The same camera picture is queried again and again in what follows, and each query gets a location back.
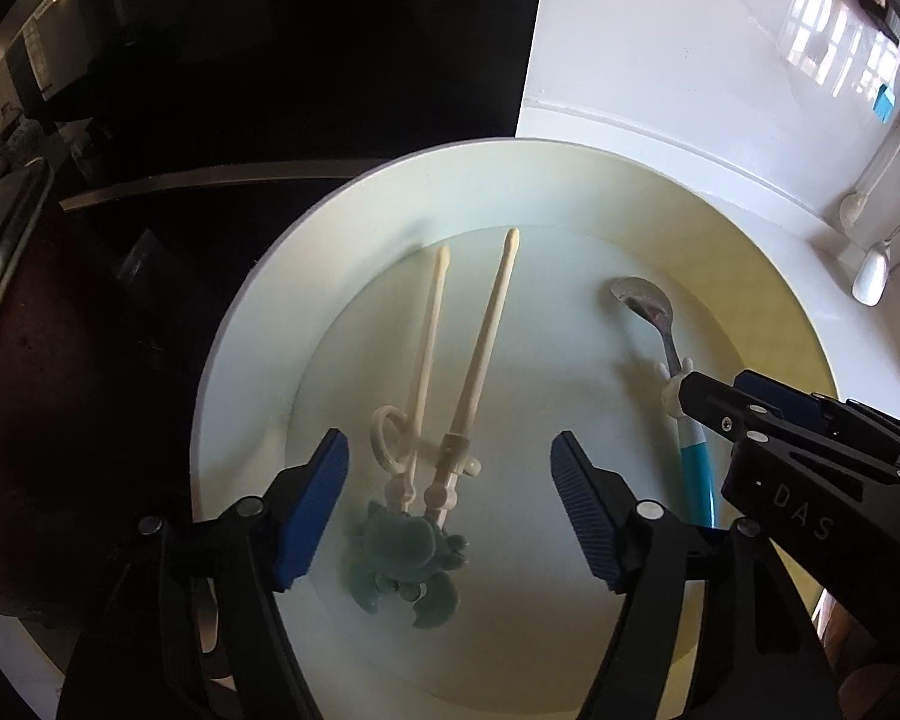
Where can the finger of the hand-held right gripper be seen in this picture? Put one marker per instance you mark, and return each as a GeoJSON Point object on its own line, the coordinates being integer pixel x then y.
{"type": "Point", "coordinates": [720, 405]}
{"type": "Point", "coordinates": [787, 401]}

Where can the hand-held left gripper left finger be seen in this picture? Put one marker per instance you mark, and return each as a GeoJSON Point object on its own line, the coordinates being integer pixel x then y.
{"type": "Point", "coordinates": [315, 510]}

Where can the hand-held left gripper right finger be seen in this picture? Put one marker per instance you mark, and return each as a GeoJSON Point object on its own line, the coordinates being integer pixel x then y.
{"type": "Point", "coordinates": [581, 510]}

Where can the white oval plastic basin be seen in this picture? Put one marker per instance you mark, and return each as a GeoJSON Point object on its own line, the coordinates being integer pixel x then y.
{"type": "Point", "coordinates": [570, 277]}

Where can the cream training chopsticks green figure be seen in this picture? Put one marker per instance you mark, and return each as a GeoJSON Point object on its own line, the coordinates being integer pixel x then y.
{"type": "Point", "coordinates": [487, 330]}

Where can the metal spatula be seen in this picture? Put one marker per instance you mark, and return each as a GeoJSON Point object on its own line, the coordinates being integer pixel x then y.
{"type": "Point", "coordinates": [871, 277]}

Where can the white bottle brush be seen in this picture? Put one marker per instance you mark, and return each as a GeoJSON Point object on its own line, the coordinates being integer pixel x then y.
{"type": "Point", "coordinates": [853, 208]}

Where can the black glass stove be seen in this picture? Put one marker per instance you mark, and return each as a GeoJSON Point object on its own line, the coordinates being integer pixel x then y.
{"type": "Point", "coordinates": [270, 52]}

